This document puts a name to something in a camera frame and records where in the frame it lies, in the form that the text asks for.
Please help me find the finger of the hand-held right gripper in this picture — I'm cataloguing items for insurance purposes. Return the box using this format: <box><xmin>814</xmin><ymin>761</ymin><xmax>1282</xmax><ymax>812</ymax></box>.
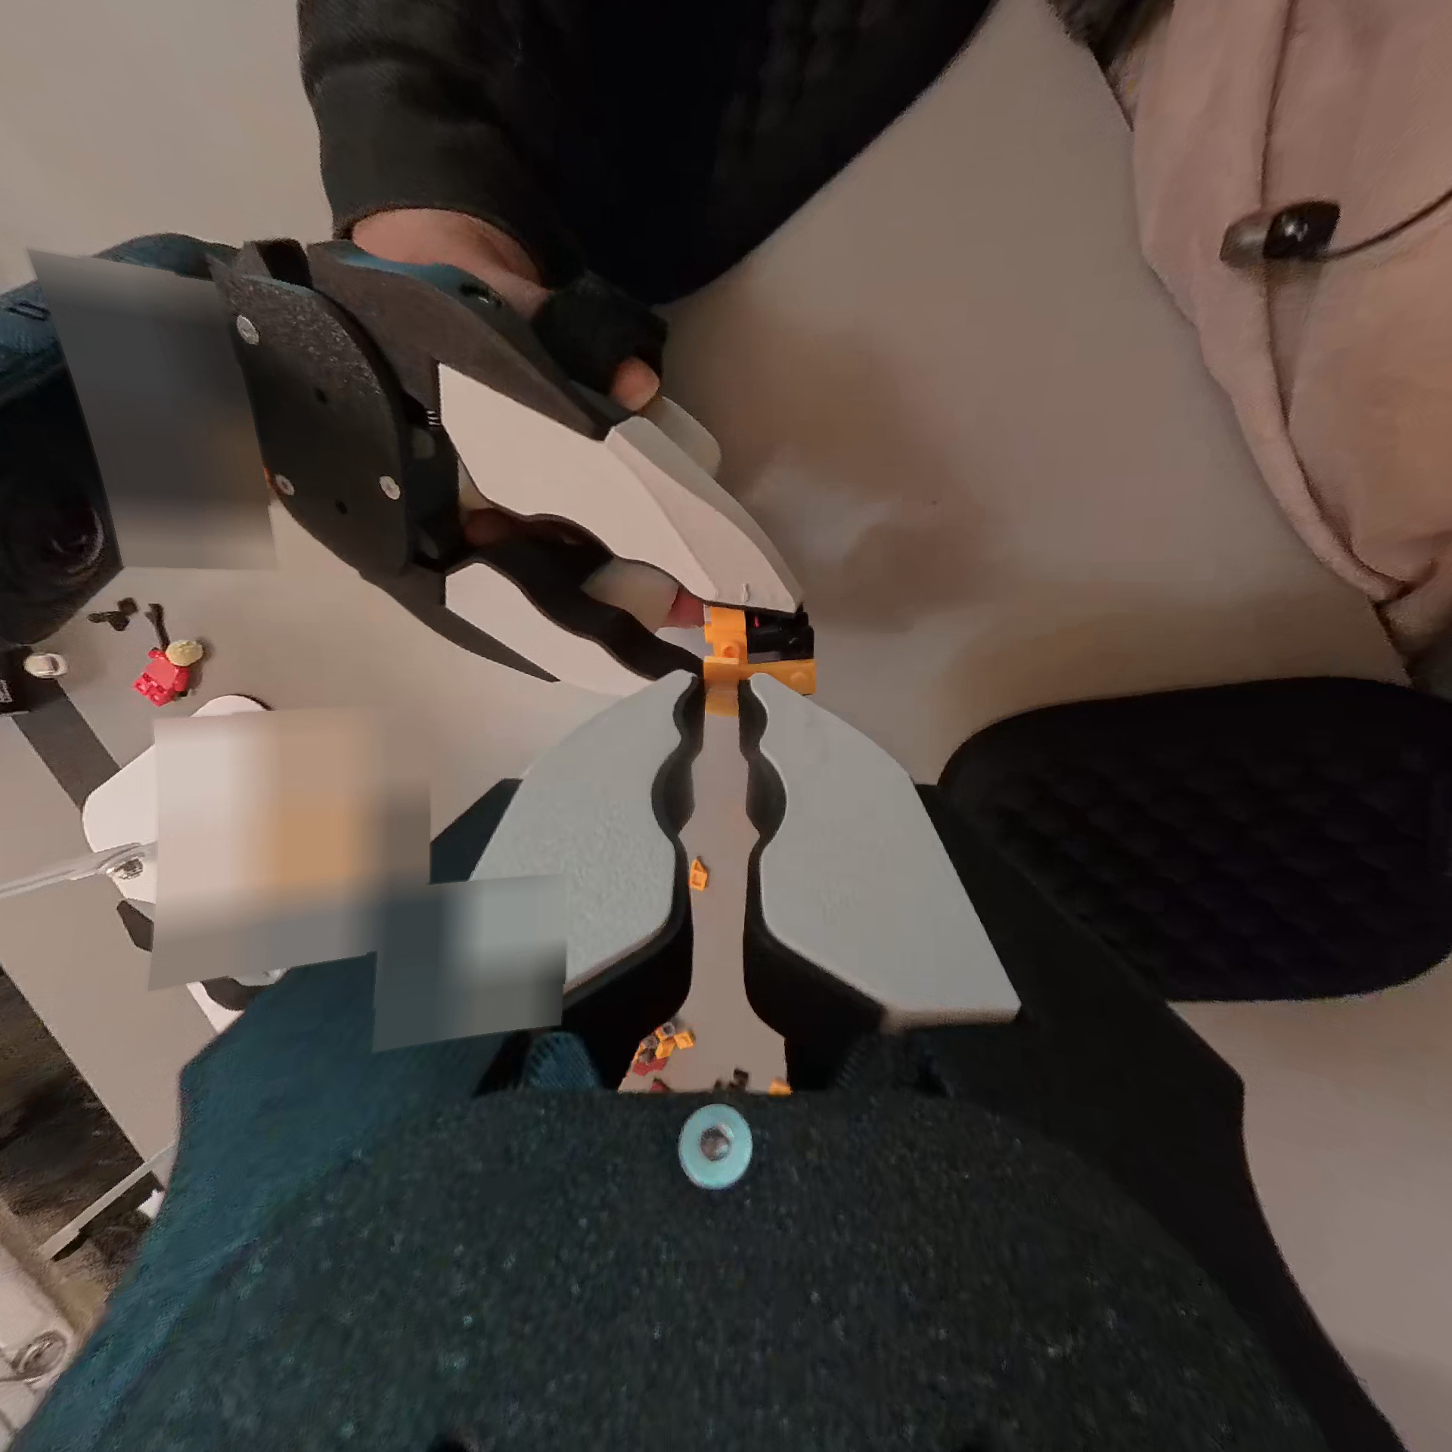
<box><xmin>434</xmin><ymin>362</ymin><xmax>809</xmax><ymax>621</ymax></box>
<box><xmin>442</xmin><ymin>530</ymin><xmax>707</xmax><ymax>687</ymax></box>

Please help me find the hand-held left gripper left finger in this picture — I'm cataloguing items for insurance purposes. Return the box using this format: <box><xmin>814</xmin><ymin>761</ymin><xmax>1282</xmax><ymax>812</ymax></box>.
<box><xmin>468</xmin><ymin>668</ymin><xmax>702</xmax><ymax>1083</ymax></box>

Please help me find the pile of small lego pieces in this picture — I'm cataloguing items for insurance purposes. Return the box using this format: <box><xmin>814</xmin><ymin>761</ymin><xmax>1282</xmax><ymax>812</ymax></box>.
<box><xmin>627</xmin><ymin>1016</ymin><xmax>795</xmax><ymax>1097</ymax></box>

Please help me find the black lego chassis assembly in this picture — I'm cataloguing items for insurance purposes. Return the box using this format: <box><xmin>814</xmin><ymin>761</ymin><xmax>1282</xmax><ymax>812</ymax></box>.
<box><xmin>702</xmin><ymin>604</ymin><xmax>817</xmax><ymax>715</ymax></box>

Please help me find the black quilted cloth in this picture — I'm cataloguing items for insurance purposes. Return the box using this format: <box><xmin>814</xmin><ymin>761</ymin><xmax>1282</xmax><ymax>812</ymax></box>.
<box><xmin>938</xmin><ymin>677</ymin><xmax>1452</xmax><ymax>1002</ymax></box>

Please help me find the person's right hand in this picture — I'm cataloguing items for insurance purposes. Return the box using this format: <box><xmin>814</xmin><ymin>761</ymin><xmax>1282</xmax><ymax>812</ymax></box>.
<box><xmin>351</xmin><ymin>208</ymin><xmax>662</xmax><ymax>411</ymax></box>

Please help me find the white book stand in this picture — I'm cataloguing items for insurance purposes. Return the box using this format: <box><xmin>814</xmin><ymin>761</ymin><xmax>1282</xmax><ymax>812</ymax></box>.
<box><xmin>0</xmin><ymin>691</ymin><xmax>299</xmax><ymax>1012</ymax></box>

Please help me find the red lego minifigure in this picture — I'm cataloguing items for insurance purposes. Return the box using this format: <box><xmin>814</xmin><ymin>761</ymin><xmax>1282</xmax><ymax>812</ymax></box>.
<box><xmin>133</xmin><ymin>637</ymin><xmax>207</xmax><ymax>706</ymax></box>

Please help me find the person's right forearm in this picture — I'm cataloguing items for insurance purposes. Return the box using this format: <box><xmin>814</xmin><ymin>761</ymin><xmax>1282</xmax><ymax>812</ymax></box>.
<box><xmin>297</xmin><ymin>0</ymin><xmax>1004</xmax><ymax>307</ymax></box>

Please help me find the black hoodie drawstring cord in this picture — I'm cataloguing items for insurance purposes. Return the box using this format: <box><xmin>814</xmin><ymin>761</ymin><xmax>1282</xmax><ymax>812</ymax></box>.
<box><xmin>1219</xmin><ymin>186</ymin><xmax>1452</xmax><ymax>267</ymax></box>

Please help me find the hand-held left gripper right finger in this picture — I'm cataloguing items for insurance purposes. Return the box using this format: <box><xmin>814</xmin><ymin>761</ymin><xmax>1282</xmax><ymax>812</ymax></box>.
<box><xmin>738</xmin><ymin>673</ymin><xmax>1023</xmax><ymax>1086</ymax></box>

